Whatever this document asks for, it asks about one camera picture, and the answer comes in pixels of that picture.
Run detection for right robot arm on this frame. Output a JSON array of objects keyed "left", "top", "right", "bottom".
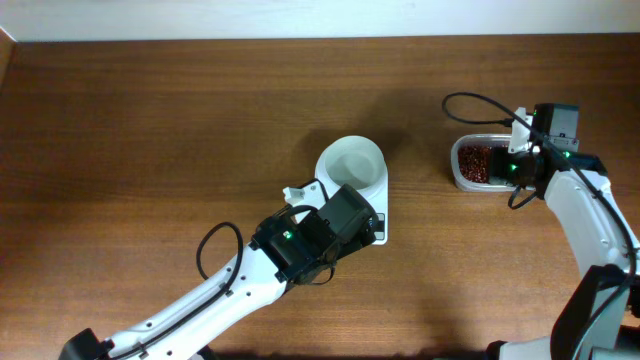
[{"left": 487, "top": 104, "right": 639, "bottom": 360}]

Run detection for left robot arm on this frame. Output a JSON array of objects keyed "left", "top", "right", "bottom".
[{"left": 59, "top": 179, "right": 386, "bottom": 360}]

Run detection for white digital kitchen scale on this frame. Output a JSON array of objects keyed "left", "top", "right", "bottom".
[{"left": 310, "top": 160, "right": 390, "bottom": 246}]

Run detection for red adzuki beans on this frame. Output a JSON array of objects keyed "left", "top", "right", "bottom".
[{"left": 457, "top": 145, "right": 492, "bottom": 184}]

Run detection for clear plastic container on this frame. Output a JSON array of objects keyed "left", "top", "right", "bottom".
[{"left": 451, "top": 134, "right": 515, "bottom": 193}]

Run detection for white round bowl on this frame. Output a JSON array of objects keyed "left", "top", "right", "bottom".
[{"left": 315, "top": 135, "right": 388, "bottom": 191}]

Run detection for right black camera cable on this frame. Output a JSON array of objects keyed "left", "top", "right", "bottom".
[{"left": 441, "top": 91, "right": 640, "bottom": 360}]

